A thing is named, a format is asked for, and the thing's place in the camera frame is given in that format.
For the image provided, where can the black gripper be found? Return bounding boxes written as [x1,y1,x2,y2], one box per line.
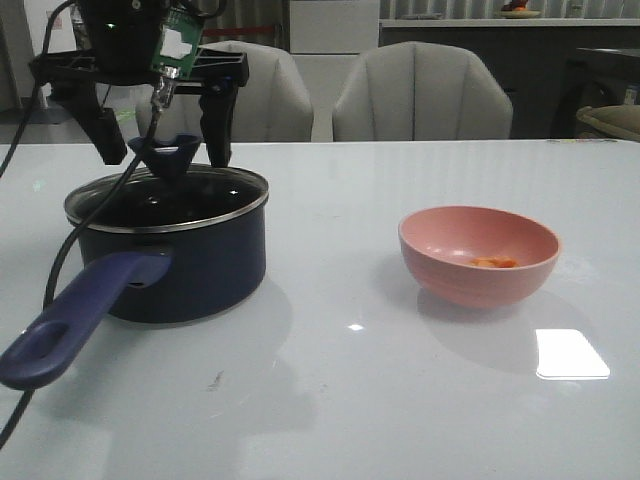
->
[30,1,249,167]

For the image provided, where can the pink bowl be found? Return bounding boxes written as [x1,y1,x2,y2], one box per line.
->
[398,206,561,308]

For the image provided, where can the orange ham slices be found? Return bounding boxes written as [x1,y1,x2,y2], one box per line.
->
[469,256,519,269]

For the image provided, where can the green circuit board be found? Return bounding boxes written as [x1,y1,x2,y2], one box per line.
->
[150,6,204,80]

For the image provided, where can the red belt barrier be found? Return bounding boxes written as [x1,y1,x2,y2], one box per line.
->
[201,25,279,47]

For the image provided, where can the left grey upholstered chair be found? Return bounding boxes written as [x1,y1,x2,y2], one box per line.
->
[135,40,314,143]

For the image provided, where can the grey upholstered chair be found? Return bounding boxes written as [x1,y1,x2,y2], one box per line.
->
[332,41,513,142]
[135,40,314,143]

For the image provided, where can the dark blue saucepan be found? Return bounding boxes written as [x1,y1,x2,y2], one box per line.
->
[0,197,269,391]

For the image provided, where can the white refrigerator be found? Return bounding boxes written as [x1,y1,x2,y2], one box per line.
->
[289,1,380,142]

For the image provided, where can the right grey upholstered chair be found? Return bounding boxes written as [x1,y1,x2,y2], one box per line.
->
[332,41,513,142]

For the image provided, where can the fruit plate on counter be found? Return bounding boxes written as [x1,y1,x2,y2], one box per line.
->
[498,0,541,19]

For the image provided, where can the dark kitchen counter cabinet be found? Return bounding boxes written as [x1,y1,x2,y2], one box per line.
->
[379,18,639,139]

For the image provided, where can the beige cushion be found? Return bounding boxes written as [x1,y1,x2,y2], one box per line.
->
[576,105,639,142]

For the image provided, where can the black cable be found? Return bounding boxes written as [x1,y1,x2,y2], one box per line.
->
[0,0,174,454]

